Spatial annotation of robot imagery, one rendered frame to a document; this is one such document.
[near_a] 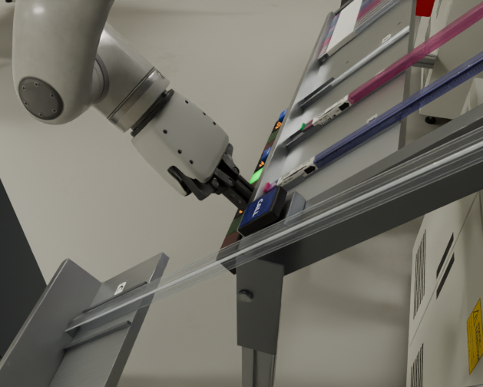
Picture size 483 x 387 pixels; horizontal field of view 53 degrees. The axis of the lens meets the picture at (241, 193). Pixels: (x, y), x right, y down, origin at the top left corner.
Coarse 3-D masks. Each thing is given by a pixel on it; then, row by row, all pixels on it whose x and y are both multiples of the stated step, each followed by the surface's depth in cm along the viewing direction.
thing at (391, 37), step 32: (416, 0) 75; (384, 32) 73; (352, 64) 73; (384, 64) 63; (320, 96) 74; (384, 96) 56; (320, 128) 65; (352, 128) 57; (288, 160) 66; (352, 160) 51; (288, 192) 58; (320, 192) 52
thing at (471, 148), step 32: (480, 128) 25; (416, 160) 27; (448, 160) 25; (480, 160) 25; (352, 192) 29; (384, 192) 27; (288, 224) 31; (320, 224) 30; (224, 256) 34; (256, 256) 33; (160, 288) 38; (96, 320) 43
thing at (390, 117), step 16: (464, 64) 44; (480, 64) 43; (448, 80) 45; (464, 80) 44; (416, 96) 47; (432, 96) 46; (400, 112) 48; (368, 128) 51; (384, 128) 50; (336, 144) 54; (352, 144) 52; (320, 160) 55
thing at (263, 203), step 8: (272, 192) 49; (256, 200) 50; (264, 200) 49; (272, 200) 47; (248, 208) 51; (256, 208) 49; (264, 208) 47; (248, 216) 49; (256, 216) 48; (240, 224) 49
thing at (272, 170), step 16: (320, 32) 96; (320, 48) 90; (320, 64) 87; (304, 80) 81; (304, 96) 78; (288, 112) 74; (288, 128) 71; (272, 160) 65; (272, 176) 63; (256, 192) 60
